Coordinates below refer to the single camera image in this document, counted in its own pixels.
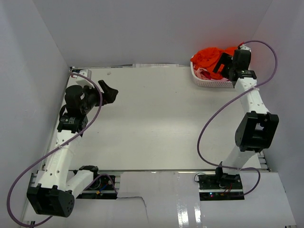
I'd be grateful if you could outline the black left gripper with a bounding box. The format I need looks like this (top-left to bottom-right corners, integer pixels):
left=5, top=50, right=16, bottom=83
left=80, top=80, right=118, bottom=114

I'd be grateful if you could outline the orange t shirt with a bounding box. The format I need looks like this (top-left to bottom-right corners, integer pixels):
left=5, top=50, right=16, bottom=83
left=190, top=47, right=237, bottom=73

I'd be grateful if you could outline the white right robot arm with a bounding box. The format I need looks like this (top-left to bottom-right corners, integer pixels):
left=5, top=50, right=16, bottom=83
left=214, top=47, right=279, bottom=190

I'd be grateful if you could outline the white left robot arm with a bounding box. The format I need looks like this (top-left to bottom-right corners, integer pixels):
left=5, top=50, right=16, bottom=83
left=27, top=80, right=118, bottom=218

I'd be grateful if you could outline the light pink t shirt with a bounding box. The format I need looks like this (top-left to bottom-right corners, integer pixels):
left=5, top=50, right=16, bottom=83
left=194, top=68, right=228, bottom=82

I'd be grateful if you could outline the white perforated laundry basket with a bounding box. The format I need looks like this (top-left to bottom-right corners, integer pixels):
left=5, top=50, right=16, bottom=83
left=190, top=62, right=233, bottom=88

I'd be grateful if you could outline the black table label sticker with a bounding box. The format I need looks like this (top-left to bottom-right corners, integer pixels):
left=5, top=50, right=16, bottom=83
left=71, top=69, right=89, bottom=75

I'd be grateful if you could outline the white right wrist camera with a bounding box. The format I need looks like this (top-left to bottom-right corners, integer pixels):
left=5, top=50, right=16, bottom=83
left=237, top=43, right=251, bottom=52

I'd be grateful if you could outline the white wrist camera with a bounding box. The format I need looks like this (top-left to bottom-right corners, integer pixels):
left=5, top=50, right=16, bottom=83
left=237, top=43, right=251, bottom=52
left=74, top=74, right=101, bottom=92

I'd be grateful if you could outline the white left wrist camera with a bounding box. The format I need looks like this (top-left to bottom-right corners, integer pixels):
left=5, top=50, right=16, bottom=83
left=74, top=74, right=101, bottom=92

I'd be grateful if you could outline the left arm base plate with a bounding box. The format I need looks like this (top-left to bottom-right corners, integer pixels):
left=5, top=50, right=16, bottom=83
left=77, top=175, right=120, bottom=200

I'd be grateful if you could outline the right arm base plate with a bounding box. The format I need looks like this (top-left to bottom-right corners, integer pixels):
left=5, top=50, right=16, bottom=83
left=194, top=172, right=245, bottom=201

